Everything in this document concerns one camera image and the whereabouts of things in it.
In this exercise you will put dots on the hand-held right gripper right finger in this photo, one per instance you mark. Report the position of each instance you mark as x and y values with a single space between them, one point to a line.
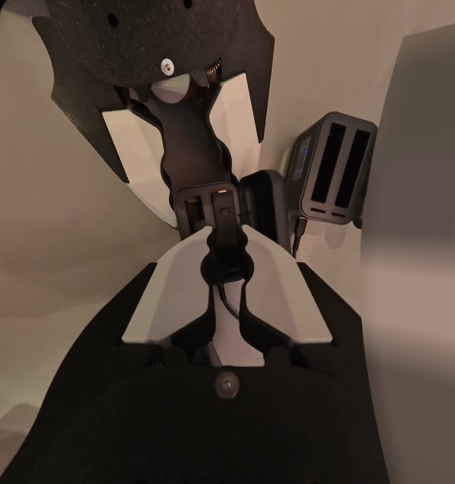
284 298

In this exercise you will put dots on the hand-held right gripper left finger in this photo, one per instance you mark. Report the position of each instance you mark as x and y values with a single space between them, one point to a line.
167 298

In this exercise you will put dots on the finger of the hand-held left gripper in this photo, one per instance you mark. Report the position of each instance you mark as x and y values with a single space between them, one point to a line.
136 151
238 124

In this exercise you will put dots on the black battery charger case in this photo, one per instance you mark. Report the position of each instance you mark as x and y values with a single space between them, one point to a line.
265 204
325 217

